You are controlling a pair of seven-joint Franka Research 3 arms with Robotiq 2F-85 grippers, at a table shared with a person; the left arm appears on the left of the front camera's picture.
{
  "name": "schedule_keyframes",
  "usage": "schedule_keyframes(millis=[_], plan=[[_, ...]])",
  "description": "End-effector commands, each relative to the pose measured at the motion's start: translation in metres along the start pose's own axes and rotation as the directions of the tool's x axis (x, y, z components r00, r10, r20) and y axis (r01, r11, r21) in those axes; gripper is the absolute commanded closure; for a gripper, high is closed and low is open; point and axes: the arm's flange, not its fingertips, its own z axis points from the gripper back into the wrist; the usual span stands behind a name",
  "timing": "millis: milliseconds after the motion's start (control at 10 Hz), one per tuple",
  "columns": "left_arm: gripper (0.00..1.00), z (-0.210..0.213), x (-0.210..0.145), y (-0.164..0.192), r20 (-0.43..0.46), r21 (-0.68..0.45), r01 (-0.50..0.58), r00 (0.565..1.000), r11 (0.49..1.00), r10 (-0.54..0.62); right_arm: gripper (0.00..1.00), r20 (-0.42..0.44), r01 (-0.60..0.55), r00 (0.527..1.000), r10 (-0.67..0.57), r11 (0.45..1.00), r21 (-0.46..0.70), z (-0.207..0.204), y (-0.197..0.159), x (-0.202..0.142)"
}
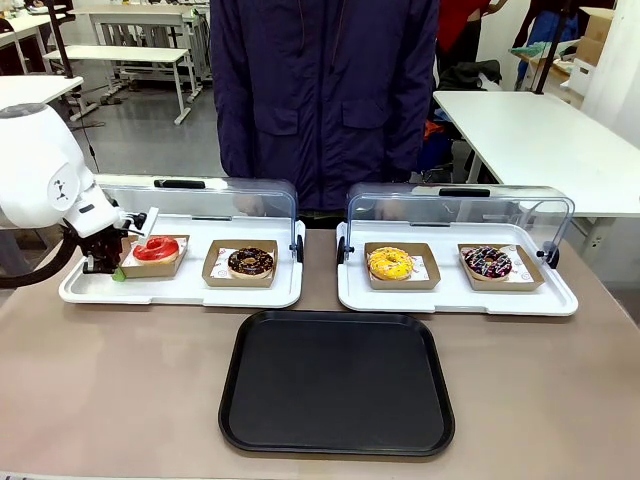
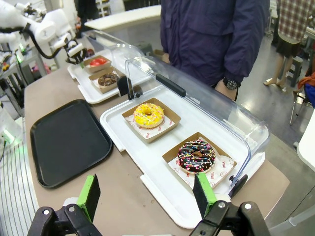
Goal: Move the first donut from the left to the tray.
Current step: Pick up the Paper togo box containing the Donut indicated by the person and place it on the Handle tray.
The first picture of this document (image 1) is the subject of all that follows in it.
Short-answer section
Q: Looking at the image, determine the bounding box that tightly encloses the black left arm cable sleeve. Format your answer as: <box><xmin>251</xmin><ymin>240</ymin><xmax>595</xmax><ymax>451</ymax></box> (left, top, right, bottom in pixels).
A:
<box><xmin>0</xmin><ymin>227</ymin><xmax>85</xmax><ymax>289</ymax></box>

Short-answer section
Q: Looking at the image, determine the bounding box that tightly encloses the person's right hand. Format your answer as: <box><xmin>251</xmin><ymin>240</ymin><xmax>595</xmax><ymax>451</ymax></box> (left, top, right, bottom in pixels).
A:
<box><xmin>236</xmin><ymin>192</ymin><xmax>266</xmax><ymax>217</ymax></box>

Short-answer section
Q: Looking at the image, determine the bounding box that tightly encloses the sprinkled chocolate donut in box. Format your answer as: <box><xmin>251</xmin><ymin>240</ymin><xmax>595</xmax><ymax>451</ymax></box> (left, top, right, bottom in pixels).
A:
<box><xmin>457</xmin><ymin>242</ymin><xmax>547</xmax><ymax>293</ymax></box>

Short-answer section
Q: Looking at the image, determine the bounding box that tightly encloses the white display tray base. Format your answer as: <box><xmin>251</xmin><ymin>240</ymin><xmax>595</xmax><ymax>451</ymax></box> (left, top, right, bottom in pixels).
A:
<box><xmin>58</xmin><ymin>213</ymin><xmax>307</xmax><ymax>309</ymax></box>
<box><xmin>335</xmin><ymin>219</ymin><xmax>580</xmax><ymax>318</ymax></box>

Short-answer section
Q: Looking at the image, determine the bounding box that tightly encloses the brown cardboard shipping box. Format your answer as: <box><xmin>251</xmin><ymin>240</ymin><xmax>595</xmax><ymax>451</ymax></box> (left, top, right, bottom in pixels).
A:
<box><xmin>576</xmin><ymin>6</ymin><xmax>617</xmax><ymax>67</ymax></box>

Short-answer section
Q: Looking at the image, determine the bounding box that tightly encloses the white table with black clamp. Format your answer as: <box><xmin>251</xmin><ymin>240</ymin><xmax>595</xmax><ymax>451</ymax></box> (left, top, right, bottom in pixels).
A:
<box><xmin>0</xmin><ymin>74</ymin><xmax>85</xmax><ymax>124</ymax></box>

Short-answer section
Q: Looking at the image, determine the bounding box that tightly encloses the black bag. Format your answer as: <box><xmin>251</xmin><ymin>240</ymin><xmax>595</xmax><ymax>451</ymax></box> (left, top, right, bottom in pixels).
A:
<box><xmin>438</xmin><ymin>59</ymin><xmax>503</xmax><ymax>92</ymax></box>

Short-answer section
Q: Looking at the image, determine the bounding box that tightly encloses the yellow donut in box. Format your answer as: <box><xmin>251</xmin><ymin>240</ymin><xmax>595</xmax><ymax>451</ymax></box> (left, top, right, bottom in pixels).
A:
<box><xmin>363</xmin><ymin>241</ymin><xmax>442</xmax><ymax>292</ymax></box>

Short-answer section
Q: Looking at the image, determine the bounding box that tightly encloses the person in red top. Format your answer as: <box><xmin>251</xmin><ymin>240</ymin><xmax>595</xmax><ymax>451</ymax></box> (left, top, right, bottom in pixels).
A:
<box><xmin>435</xmin><ymin>0</ymin><xmax>507</xmax><ymax>69</ymax></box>

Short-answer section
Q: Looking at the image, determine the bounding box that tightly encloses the black pole stand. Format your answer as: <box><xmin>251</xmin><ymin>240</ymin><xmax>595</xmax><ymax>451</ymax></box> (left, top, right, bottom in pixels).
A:
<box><xmin>531</xmin><ymin>0</ymin><xmax>569</xmax><ymax>96</ymax></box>
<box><xmin>47</xmin><ymin>0</ymin><xmax>77</xmax><ymax>80</ymax></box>

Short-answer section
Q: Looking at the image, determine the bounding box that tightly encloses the red glazed donut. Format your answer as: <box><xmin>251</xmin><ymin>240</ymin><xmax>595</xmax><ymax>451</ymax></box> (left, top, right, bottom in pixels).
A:
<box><xmin>132</xmin><ymin>236</ymin><xmax>180</xmax><ymax>265</ymax></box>

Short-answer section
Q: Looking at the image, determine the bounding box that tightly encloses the yellow sprinkled donut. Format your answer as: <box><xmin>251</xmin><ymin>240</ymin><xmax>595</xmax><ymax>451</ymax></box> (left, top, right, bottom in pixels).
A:
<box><xmin>367</xmin><ymin>245</ymin><xmax>414</xmax><ymax>282</ymax></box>

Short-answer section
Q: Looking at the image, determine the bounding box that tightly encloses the large white table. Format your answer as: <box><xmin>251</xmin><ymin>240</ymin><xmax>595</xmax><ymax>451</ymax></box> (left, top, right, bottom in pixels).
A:
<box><xmin>432</xmin><ymin>89</ymin><xmax>640</xmax><ymax>219</ymax></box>

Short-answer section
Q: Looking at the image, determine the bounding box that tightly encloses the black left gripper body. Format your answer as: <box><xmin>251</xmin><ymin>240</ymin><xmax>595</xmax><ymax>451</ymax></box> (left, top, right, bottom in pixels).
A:
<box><xmin>81</xmin><ymin>226</ymin><xmax>125</xmax><ymax>262</ymax></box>

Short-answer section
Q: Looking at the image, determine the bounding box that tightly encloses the person in navy jacket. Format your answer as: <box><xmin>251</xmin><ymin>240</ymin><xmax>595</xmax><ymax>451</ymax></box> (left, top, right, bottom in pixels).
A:
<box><xmin>208</xmin><ymin>0</ymin><xmax>442</xmax><ymax>212</ymax></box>

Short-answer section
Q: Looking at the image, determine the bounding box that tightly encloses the black plastic serving tray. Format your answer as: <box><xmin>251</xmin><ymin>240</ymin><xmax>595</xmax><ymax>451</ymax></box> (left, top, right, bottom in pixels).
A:
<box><xmin>218</xmin><ymin>309</ymin><xmax>457</xmax><ymax>458</ymax></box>

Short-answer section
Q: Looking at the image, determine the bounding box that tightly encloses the low white bench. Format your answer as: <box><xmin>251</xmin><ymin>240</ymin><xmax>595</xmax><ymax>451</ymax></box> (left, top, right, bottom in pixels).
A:
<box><xmin>43</xmin><ymin>45</ymin><xmax>194</xmax><ymax>126</ymax></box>

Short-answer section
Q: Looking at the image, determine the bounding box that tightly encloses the white background desk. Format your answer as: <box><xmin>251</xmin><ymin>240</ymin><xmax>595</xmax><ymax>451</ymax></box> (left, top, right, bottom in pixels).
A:
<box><xmin>67</xmin><ymin>3</ymin><xmax>211</xmax><ymax>96</ymax></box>

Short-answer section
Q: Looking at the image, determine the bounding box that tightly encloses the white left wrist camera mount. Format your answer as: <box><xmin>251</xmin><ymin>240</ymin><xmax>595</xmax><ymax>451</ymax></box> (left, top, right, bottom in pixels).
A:
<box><xmin>130</xmin><ymin>206</ymin><xmax>161</xmax><ymax>247</ymax></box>

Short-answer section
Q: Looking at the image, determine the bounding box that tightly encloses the purple drizzled donut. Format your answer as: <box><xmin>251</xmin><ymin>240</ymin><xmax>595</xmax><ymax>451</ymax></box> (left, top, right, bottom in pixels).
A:
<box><xmin>463</xmin><ymin>245</ymin><xmax>513</xmax><ymax>280</ymax></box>

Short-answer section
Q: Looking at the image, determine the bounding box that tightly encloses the person in blue clothes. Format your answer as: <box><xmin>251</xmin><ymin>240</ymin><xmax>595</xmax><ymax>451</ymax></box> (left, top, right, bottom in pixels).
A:
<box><xmin>510</xmin><ymin>0</ymin><xmax>582</xmax><ymax>51</ymax></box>

